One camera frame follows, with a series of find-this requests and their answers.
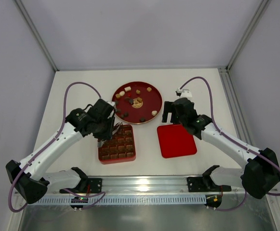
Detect aluminium rail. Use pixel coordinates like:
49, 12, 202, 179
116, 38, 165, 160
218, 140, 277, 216
218, 67, 254, 145
14, 175, 232, 196

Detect round red tray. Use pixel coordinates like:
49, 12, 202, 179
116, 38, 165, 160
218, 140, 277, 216
112, 81, 163, 124

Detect right side aluminium rail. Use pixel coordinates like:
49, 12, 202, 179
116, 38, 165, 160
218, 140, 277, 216
218, 67, 254, 145

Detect square red box lid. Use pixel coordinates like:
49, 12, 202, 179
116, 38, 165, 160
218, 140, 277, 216
157, 125, 197, 159

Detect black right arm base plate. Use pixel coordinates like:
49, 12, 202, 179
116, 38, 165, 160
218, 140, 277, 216
187, 176, 232, 193

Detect aluminium front rail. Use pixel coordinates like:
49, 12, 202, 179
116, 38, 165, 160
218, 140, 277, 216
14, 175, 232, 196

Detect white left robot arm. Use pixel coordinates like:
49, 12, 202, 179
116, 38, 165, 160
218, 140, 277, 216
6, 99, 116, 204

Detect slotted grey cable duct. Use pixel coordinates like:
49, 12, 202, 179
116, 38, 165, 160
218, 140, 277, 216
34, 194, 206, 206

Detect aluminium frame post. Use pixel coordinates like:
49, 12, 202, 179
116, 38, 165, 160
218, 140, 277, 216
226, 0, 271, 72
13, 0, 59, 72

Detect square red chocolate box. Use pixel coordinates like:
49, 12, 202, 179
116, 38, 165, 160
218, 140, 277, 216
98, 124, 136, 165

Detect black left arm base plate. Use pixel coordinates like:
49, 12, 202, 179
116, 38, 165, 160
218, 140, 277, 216
67, 178, 102, 194

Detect left aluminium frame post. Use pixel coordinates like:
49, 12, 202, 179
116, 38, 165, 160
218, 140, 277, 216
13, 0, 59, 72

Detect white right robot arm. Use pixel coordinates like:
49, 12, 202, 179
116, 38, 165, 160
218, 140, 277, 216
162, 98, 280, 199

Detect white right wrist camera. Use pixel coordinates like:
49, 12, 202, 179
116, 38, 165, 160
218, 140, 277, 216
175, 88, 192, 98

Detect right aluminium frame post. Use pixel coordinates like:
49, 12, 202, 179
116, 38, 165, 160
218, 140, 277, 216
226, 0, 271, 72

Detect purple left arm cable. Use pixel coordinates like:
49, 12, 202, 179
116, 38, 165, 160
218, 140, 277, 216
8, 81, 107, 213

